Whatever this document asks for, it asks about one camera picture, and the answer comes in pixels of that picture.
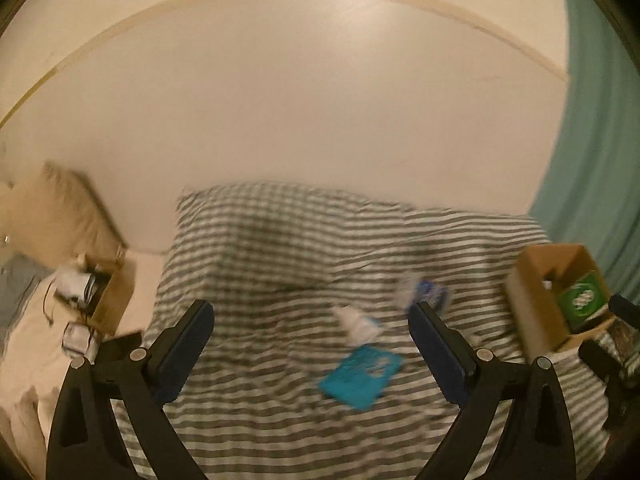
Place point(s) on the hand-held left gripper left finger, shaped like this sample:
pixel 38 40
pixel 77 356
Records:
pixel 182 347

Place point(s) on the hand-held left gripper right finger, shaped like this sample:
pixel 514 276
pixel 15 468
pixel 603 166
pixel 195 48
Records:
pixel 440 347

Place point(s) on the blue and white packet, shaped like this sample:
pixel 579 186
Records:
pixel 422 292

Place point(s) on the green box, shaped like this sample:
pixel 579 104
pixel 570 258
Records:
pixel 582 300

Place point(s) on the blue flat packet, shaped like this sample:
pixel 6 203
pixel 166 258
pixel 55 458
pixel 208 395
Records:
pixel 361 371

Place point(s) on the small white bottle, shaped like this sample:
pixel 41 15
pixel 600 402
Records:
pixel 357 327

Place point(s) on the open cardboard box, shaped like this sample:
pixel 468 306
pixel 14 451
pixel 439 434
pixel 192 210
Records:
pixel 545 300

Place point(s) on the cluttered cardboard box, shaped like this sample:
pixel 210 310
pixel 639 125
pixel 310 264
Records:
pixel 102 290

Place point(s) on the clear glass jar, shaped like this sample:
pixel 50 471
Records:
pixel 77 340

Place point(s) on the grey striped blanket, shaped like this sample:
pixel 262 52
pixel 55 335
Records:
pixel 320 310

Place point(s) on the white bedsheet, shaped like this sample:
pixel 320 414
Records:
pixel 30 360

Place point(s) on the beige pillow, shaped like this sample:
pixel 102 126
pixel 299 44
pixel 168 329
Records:
pixel 62 210

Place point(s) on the teal curtain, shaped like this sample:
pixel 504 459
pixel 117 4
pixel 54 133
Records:
pixel 595 135

